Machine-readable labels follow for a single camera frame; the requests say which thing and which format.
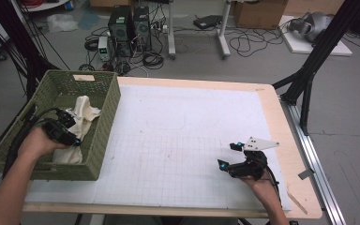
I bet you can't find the black metal frame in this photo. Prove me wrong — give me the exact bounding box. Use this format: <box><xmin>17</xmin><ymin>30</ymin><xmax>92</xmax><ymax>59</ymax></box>
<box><xmin>0</xmin><ymin>0</ymin><xmax>60</xmax><ymax>101</ymax></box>
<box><xmin>271</xmin><ymin>0</ymin><xmax>360</xmax><ymax>136</ymax></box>

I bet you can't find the white desk frame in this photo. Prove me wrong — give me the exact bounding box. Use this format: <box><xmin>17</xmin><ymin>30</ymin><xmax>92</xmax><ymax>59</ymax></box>
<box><xmin>167</xmin><ymin>0</ymin><xmax>233</xmax><ymax>60</ymax></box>

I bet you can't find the clear plastic bag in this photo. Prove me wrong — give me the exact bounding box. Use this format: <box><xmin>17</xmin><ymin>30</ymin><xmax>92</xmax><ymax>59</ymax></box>
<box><xmin>46</xmin><ymin>13</ymin><xmax>79</xmax><ymax>34</ymax></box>

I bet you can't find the black computer tower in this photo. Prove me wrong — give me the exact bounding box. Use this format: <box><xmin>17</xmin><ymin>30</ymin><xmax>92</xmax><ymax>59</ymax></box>
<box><xmin>132</xmin><ymin>5</ymin><xmax>153</xmax><ymax>53</ymax></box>
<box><xmin>108</xmin><ymin>5</ymin><xmax>135</xmax><ymax>58</ymax></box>

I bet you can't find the right hand-held gripper cable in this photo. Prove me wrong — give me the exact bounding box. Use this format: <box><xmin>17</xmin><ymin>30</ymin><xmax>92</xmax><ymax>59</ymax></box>
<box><xmin>264</xmin><ymin>167</ymin><xmax>283</xmax><ymax>208</ymax></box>

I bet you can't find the thin wooden stick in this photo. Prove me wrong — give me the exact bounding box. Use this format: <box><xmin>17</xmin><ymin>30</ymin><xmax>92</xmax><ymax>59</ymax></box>
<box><xmin>286</xmin><ymin>190</ymin><xmax>308</xmax><ymax>216</ymax></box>

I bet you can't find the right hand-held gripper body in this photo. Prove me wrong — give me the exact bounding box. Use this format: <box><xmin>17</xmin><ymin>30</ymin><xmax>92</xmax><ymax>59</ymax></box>
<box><xmin>228</xmin><ymin>136</ymin><xmax>280</xmax><ymax>181</ymax></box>

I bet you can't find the grey headset device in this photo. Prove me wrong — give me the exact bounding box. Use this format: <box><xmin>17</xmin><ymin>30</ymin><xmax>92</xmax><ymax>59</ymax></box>
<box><xmin>289</xmin><ymin>11</ymin><xmax>334</xmax><ymax>43</ymax></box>

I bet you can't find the small white power supply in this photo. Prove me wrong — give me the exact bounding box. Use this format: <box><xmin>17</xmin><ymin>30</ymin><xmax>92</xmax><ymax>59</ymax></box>
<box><xmin>97</xmin><ymin>36</ymin><xmax>111</xmax><ymax>62</ymax></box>

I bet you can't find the coiled black cable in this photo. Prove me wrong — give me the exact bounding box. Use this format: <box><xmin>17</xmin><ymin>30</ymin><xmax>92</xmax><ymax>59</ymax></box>
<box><xmin>142</xmin><ymin>51</ymin><xmax>165</xmax><ymax>70</ymax></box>

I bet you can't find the green woven basket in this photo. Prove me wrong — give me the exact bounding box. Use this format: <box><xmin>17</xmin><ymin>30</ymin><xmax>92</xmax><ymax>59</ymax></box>
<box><xmin>0</xmin><ymin>69</ymin><xmax>122</xmax><ymax>182</ymax></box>

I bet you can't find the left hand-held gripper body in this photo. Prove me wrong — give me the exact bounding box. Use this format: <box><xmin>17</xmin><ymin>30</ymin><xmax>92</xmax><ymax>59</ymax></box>
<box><xmin>41</xmin><ymin>119</ymin><xmax>76</xmax><ymax>145</ymax></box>

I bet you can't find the white floor board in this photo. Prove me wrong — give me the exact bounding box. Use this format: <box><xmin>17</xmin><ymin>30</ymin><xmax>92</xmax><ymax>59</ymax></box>
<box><xmin>279</xmin><ymin>15</ymin><xmax>353</xmax><ymax>57</ymax></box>

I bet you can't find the grey tape piece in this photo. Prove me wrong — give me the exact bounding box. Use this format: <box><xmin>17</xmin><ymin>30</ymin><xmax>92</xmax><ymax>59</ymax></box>
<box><xmin>297</xmin><ymin>168</ymin><xmax>316</xmax><ymax>181</ymax></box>

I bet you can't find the teal floor sheet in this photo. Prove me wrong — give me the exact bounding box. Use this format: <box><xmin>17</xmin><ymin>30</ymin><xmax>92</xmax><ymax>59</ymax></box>
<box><xmin>77</xmin><ymin>10</ymin><xmax>102</xmax><ymax>31</ymax></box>

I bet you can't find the person's left hand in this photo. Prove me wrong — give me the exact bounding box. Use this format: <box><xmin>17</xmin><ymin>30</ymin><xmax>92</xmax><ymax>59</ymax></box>
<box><xmin>18</xmin><ymin>126</ymin><xmax>71</xmax><ymax>161</ymax></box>

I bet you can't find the person's right hand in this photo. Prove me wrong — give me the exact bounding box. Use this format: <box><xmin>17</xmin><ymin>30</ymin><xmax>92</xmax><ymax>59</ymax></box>
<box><xmin>242</xmin><ymin>172</ymin><xmax>283</xmax><ymax>211</ymax></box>

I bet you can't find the brown cardboard box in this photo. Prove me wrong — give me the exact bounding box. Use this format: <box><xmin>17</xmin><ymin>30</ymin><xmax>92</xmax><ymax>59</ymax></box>
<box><xmin>233</xmin><ymin>0</ymin><xmax>289</xmax><ymax>30</ymax></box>

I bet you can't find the flat black box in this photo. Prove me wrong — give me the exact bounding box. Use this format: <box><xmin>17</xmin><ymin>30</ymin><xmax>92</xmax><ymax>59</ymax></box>
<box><xmin>192</xmin><ymin>14</ymin><xmax>223</xmax><ymax>30</ymax></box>

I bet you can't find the white grid mat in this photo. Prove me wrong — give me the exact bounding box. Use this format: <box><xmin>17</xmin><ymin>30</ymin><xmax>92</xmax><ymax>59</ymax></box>
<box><xmin>24</xmin><ymin>83</ymin><xmax>293</xmax><ymax>212</ymax></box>

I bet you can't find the cream printed cloth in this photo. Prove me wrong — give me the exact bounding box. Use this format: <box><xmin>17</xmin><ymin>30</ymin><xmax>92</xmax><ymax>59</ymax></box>
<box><xmin>52</xmin><ymin>95</ymin><xmax>102</xmax><ymax>165</ymax></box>

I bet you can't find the black floor cable tangle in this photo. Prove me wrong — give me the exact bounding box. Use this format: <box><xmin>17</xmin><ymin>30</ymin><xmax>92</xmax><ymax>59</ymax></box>
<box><xmin>228</xmin><ymin>26</ymin><xmax>287</xmax><ymax>58</ymax></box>

